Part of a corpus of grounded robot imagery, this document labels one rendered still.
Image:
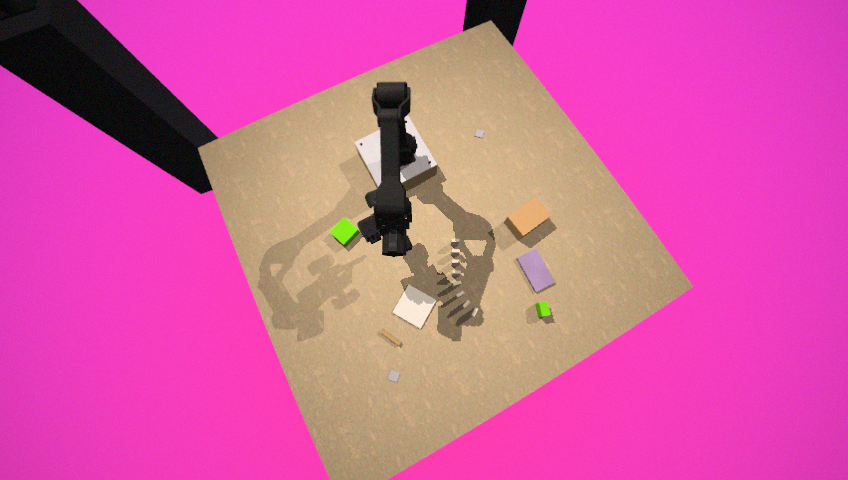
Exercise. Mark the green block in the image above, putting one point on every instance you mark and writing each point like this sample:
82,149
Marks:
344,232
542,308

